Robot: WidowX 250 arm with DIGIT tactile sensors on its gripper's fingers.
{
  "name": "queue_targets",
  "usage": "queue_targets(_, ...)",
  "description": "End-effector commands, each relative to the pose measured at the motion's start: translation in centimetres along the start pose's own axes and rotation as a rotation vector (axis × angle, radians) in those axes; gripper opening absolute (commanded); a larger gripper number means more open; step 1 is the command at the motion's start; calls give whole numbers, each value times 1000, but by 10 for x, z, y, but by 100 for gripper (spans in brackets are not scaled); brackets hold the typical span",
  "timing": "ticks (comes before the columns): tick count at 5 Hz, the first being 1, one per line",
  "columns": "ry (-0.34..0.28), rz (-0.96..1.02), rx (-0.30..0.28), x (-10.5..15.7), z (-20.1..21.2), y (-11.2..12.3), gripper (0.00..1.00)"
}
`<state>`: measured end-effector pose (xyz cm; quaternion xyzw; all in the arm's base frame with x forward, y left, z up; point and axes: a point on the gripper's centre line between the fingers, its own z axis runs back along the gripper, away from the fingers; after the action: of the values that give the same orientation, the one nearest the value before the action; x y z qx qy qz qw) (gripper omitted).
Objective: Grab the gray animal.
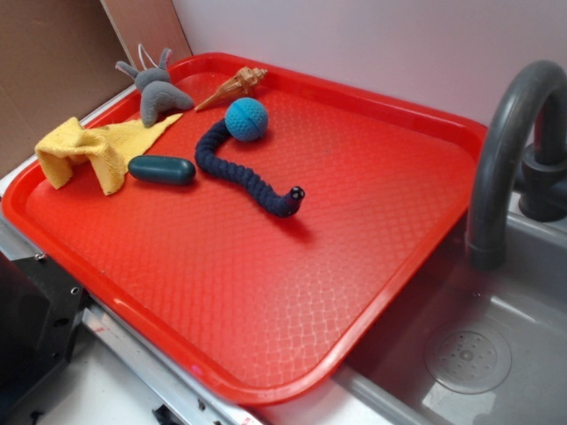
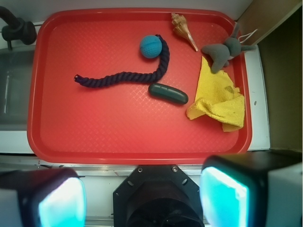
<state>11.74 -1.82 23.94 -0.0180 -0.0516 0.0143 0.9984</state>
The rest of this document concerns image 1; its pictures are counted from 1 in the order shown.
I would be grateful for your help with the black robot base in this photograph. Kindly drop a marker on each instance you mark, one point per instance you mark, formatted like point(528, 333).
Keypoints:
point(41, 309)

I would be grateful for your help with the navy rope snake toy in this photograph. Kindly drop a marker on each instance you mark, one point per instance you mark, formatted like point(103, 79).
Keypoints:
point(282, 206)

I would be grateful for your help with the dark teal capsule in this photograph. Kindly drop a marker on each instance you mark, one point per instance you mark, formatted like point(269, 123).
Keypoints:
point(162, 169)

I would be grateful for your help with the tan spiral seashell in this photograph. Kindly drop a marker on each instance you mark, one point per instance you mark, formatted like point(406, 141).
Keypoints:
point(242, 84)

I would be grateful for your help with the gray toy sink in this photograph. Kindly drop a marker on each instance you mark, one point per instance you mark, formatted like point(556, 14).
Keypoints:
point(463, 346)

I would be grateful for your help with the brown cardboard panel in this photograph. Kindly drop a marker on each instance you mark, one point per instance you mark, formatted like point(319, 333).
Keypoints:
point(57, 61)

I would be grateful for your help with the red plastic tray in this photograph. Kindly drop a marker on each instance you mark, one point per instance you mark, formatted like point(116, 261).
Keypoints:
point(261, 309)

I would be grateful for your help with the blue textured ball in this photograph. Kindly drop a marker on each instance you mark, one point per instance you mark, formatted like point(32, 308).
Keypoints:
point(247, 119)

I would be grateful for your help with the gray toy faucet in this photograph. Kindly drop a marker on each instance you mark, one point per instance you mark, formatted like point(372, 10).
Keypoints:
point(524, 151)

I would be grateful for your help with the gray plush animal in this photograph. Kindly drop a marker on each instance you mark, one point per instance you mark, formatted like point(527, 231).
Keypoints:
point(158, 93)

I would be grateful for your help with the yellow cloth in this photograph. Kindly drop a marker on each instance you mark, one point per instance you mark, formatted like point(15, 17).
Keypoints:
point(108, 149)

